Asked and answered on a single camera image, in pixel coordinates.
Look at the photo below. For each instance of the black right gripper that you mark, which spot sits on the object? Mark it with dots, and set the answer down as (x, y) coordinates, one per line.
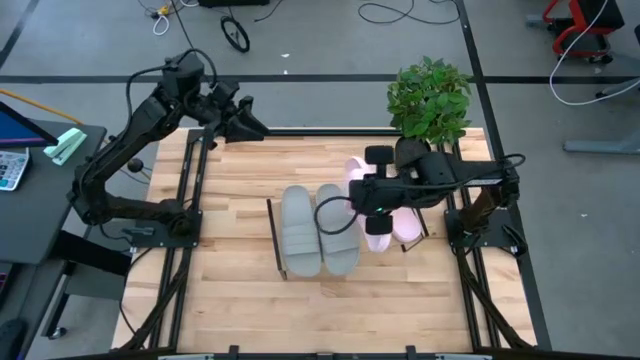
(372, 195)

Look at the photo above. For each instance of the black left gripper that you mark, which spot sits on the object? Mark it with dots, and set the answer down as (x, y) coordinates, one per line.
(217, 112)

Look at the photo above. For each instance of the pink rubber slide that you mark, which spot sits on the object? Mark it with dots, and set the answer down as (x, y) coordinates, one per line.
(377, 242)
(407, 227)

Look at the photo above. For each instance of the grey rubber slide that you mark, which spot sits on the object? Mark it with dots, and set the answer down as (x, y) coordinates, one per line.
(300, 235)
(340, 250)

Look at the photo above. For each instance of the wooden shelf black metal legs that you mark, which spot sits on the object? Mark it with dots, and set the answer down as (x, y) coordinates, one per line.
(276, 240)

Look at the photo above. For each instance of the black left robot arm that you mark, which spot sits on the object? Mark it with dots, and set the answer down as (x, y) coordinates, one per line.
(145, 117)

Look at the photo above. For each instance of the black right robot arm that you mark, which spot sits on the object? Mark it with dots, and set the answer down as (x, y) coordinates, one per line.
(450, 172)

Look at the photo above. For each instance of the green potted plant black pot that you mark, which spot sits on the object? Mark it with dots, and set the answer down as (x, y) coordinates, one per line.
(430, 100)

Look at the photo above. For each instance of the black box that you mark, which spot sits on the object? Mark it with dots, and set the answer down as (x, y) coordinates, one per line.
(232, 2)

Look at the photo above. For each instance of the black round knob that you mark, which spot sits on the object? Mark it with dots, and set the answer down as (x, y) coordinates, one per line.
(135, 165)

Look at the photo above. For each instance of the mint green stapler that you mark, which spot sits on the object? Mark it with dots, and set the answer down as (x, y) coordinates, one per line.
(65, 145)

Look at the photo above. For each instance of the black rig front bar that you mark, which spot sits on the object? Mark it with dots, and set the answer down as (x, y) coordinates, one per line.
(280, 357)

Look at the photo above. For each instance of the computer monitor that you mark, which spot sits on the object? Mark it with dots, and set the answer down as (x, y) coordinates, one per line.
(20, 132)

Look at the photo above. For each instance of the grey table base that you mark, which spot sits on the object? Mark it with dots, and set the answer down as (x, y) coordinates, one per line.
(600, 146)

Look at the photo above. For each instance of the grey calculator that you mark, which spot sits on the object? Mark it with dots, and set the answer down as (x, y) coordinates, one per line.
(12, 170)

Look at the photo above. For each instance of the black desk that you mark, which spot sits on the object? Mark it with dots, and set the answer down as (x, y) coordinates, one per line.
(30, 225)

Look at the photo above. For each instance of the red and black cart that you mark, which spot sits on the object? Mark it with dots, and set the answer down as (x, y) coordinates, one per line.
(607, 12)

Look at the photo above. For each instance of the black aluminium table frame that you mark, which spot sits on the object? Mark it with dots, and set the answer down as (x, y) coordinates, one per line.
(325, 132)

